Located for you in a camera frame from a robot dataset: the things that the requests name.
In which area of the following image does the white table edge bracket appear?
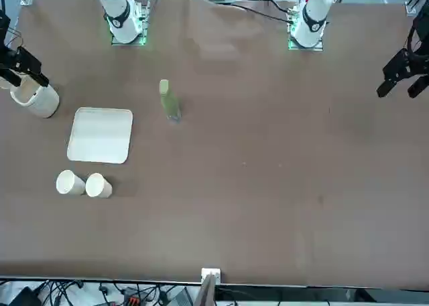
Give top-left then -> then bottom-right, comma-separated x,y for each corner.
200,267 -> 223,285

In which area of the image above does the black cable across table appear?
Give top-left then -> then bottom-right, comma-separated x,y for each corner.
229,3 -> 292,23

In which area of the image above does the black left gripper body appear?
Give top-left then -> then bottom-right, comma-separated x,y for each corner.
406,11 -> 429,78

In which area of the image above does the aluminium camera pole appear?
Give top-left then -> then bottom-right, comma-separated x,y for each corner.
195,274 -> 217,306

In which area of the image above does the white disposable paper cup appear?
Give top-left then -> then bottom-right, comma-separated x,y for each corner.
84,172 -> 113,199
55,169 -> 86,196

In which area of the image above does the black power adapter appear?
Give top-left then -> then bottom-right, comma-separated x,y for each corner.
6,287 -> 41,306

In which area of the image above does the grey power adapter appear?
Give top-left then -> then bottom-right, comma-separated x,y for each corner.
169,287 -> 194,306

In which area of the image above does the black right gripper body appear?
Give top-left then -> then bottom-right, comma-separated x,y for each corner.
0,10 -> 21,71

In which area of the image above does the cream mini bin with lid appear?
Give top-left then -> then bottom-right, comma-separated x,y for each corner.
9,80 -> 60,119

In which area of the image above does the white rectangular tray mat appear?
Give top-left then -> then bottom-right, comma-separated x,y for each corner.
66,106 -> 134,165

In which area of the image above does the green clear plastic bottle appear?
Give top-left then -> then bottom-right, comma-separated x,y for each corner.
158,79 -> 183,124

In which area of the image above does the power strip with red switches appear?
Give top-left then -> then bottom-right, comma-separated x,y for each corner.
122,287 -> 141,306

